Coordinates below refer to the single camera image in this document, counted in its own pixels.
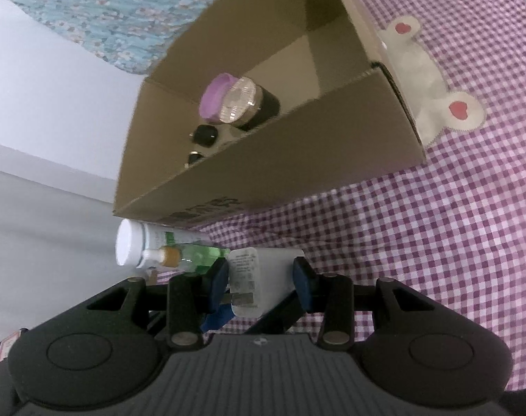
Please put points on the green dropper bottle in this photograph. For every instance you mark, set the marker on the green dropper bottle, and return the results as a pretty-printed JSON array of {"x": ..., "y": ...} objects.
[{"x": 184, "y": 257}]

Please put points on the purple plastic lid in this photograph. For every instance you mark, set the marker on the purple plastic lid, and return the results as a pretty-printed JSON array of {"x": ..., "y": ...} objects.
[{"x": 211, "y": 102}]

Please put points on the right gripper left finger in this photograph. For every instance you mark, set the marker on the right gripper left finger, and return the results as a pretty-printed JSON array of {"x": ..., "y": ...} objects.
[{"x": 191, "y": 298}]

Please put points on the black oval case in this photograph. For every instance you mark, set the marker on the black oval case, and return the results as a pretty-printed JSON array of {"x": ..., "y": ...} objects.
[{"x": 205, "y": 136}]

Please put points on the gold lid black jar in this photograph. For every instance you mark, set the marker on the gold lid black jar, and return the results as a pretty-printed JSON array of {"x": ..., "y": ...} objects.
[{"x": 248, "y": 105}]

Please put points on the white supplement bottle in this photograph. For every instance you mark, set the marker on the white supplement bottle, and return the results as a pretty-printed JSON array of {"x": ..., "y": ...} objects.
[{"x": 133, "y": 237}]

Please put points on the brown cardboard box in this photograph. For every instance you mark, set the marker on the brown cardboard box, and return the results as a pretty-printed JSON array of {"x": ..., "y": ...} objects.
[{"x": 343, "y": 118}]

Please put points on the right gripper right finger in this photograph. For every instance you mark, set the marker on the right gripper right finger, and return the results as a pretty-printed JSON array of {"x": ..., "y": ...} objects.
[{"x": 330, "y": 295}]

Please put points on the purple checkered tablecloth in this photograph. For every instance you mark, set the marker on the purple checkered tablecloth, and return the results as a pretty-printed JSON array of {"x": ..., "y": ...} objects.
[{"x": 453, "y": 228}]

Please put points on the black lipstick tube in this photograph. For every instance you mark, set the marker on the black lipstick tube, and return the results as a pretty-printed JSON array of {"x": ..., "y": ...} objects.
[{"x": 194, "y": 157}]

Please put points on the white charger plug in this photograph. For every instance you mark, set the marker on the white charger plug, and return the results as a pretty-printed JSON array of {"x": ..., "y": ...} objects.
[{"x": 260, "y": 279}]

